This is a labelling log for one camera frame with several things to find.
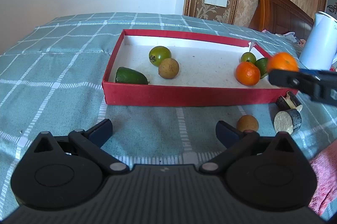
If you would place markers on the white electric kettle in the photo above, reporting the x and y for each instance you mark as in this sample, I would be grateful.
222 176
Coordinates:
319 52

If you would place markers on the small orange tangerine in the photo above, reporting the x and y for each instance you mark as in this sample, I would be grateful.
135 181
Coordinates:
282 61

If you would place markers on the teal plaid bedsheet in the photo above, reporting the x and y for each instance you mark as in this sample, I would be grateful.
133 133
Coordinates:
51 80

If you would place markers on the pink floral towel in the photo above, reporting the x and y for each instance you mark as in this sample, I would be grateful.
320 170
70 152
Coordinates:
324 166

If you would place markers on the wooden headboard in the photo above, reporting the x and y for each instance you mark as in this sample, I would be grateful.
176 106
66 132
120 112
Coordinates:
281 17

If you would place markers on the crumpled clothes on bed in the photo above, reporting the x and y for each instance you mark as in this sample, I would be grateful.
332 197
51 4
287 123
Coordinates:
288 38

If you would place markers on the red shallow cardboard box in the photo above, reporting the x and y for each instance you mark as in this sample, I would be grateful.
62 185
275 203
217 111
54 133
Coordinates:
206 75

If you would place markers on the dark eggplant piece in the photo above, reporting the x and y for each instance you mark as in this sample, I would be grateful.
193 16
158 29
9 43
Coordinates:
288 102
288 121

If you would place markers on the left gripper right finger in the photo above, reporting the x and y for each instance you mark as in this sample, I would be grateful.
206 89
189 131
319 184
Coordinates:
236 144

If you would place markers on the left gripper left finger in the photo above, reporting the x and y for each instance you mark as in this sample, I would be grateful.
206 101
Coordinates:
88 144

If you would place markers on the large orange tangerine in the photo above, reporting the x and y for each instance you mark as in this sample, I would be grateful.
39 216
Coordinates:
247 74

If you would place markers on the cut green cucumber piece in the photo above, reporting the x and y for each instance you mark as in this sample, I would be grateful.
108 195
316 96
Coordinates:
261 64

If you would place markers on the green tomato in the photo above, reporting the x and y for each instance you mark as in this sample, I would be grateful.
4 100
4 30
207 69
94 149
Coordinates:
158 54
248 57

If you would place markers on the brown kiwi fruit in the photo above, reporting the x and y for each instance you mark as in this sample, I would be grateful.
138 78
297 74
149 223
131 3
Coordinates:
247 122
168 68

